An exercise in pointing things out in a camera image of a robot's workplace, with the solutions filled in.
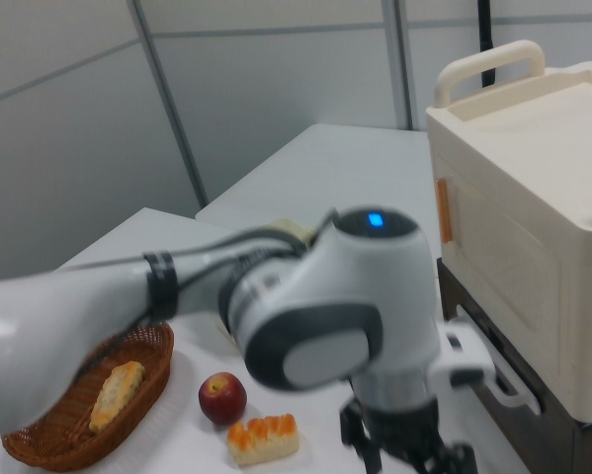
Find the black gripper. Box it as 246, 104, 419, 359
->
338, 394, 477, 474

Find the brown wicker basket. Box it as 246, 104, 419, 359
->
1, 319, 176, 473

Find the black cable strap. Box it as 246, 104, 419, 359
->
142, 251, 179, 321

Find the orange cabinet door handle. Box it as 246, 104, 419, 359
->
436, 178, 455, 245

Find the toy bread with orange topping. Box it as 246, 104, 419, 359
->
225, 413, 300, 468

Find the white square plastic container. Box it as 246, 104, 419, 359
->
214, 218, 321, 355

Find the yellow toy bread slice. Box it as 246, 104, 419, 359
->
88, 360, 146, 435

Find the dark brown drawer unit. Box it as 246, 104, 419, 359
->
436, 256, 592, 474

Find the red apple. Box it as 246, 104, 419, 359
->
198, 371, 248, 426

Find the grey upright partition post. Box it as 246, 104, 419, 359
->
385, 0, 421, 132

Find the black pole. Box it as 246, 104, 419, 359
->
474, 0, 497, 88

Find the white drawer handle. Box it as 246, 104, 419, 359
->
453, 303, 543, 417

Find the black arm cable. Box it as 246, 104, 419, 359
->
75, 208, 340, 379

